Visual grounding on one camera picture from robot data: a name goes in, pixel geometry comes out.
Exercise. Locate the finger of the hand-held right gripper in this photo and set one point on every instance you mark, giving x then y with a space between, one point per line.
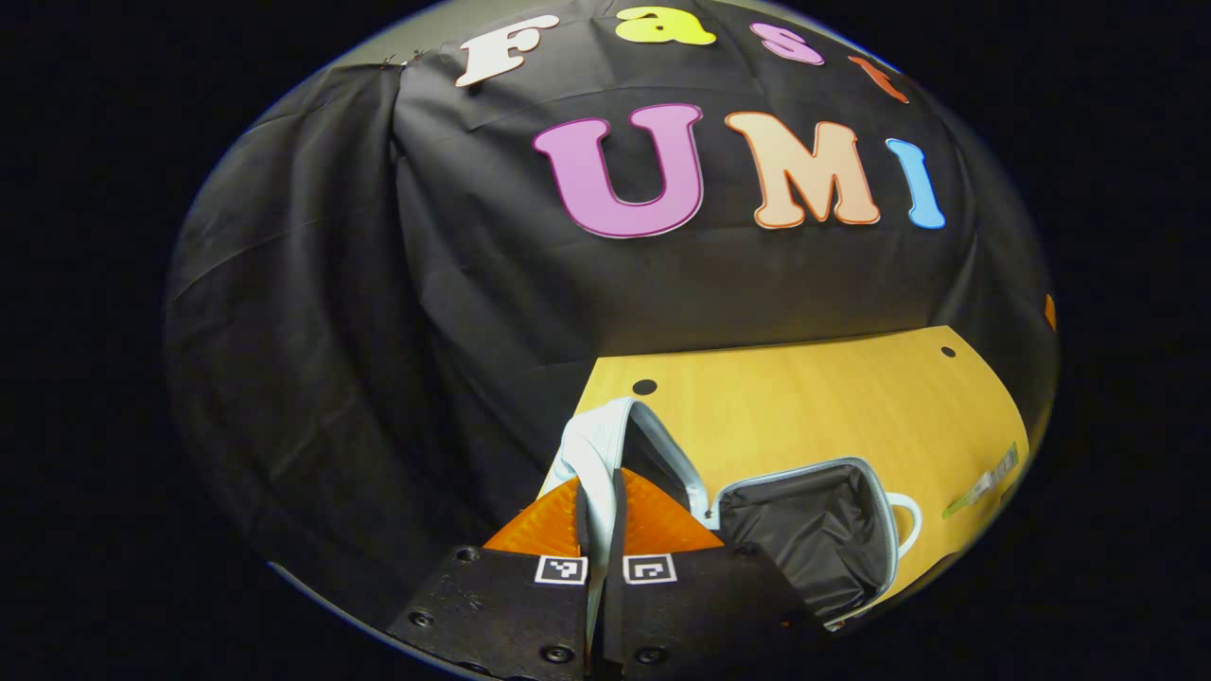
1050 312

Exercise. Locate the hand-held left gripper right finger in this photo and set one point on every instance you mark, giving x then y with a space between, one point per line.
700 605

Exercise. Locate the light blue suitcase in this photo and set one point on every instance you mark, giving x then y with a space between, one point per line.
799 530

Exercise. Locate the white green skin care tube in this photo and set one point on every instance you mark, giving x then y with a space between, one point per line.
979 487

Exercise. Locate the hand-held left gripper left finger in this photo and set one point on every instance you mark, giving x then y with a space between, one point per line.
501 605

